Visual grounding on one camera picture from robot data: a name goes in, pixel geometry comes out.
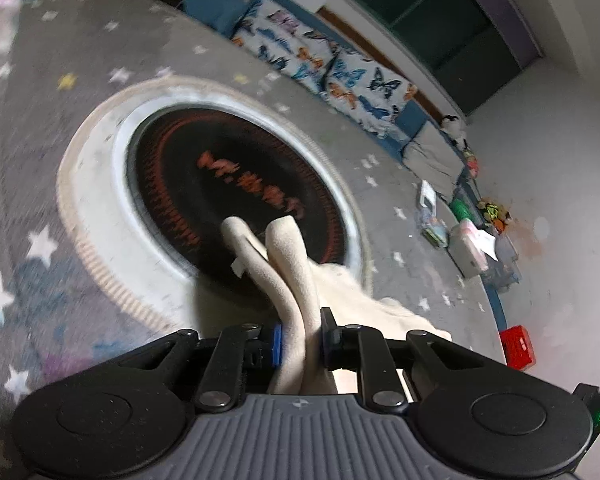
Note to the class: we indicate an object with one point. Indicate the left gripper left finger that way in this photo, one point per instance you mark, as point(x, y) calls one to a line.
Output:
point(266, 349)

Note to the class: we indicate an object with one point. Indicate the beige plain cushion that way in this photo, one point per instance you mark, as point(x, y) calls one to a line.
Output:
point(434, 160)

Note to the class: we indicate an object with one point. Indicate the blue sectional sofa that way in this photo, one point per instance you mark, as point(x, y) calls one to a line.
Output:
point(223, 17)

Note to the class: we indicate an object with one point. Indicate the panda plush toy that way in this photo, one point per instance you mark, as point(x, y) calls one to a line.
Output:
point(455, 130)

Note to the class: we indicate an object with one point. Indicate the colourful clear pencil case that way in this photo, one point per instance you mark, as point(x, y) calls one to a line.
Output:
point(435, 231)

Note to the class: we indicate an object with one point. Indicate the right butterfly pillow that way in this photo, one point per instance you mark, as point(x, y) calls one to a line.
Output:
point(367, 92)

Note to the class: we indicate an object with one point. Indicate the red plastic stool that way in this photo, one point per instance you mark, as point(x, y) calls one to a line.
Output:
point(517, 347)

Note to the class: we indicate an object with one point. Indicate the yellow green toy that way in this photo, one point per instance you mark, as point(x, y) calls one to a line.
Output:
point(497, 215)

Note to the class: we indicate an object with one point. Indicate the white remote box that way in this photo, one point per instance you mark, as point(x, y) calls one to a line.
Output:
point(427, 202)

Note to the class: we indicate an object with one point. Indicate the round induction cooktop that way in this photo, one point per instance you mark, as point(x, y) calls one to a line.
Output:
point(151, 174)

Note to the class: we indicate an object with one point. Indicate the cream garment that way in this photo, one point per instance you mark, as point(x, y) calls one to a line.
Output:
point(298, 288)

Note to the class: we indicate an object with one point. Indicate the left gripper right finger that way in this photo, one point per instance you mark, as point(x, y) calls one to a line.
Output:
point(339, 343)

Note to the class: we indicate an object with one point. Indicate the dark window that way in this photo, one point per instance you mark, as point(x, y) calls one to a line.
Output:
point(472, 47)

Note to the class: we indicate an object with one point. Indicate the white tissue box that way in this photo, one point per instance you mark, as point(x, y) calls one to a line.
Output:
point(471, 249)

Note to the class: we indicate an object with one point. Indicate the butterfly pillow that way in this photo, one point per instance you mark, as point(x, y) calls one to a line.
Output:
point(274, 35)
point(367, 92)

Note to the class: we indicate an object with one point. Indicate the left butterfly pillow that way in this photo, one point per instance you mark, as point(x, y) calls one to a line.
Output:
point(274, 35)

